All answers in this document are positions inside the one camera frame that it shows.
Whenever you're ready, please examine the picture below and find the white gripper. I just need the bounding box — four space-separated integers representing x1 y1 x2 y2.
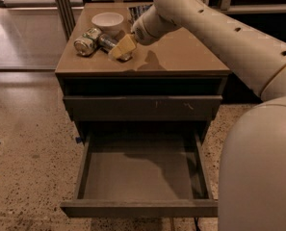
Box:
110 16 159 60

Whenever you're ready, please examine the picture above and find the silver redbull can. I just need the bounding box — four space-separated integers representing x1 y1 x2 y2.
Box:
98 34 132 62

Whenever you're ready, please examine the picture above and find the green and white can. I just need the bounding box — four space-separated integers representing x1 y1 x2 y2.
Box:
73 27 102 57

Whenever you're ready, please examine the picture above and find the brown drawer cabinet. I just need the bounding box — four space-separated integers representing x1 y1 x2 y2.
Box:
54 1 232 218

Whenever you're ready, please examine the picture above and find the closed top drawer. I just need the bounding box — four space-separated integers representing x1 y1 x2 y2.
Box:
64 95 222 121

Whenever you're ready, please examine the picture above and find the open middle drawer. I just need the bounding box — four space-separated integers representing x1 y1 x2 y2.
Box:
61 132 218 218

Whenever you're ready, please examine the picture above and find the white ceramic bowl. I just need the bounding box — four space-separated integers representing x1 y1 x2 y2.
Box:
91 13 124 37

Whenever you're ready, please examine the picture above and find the blue chip bag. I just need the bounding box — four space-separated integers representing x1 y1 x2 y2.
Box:
128 5 150 25

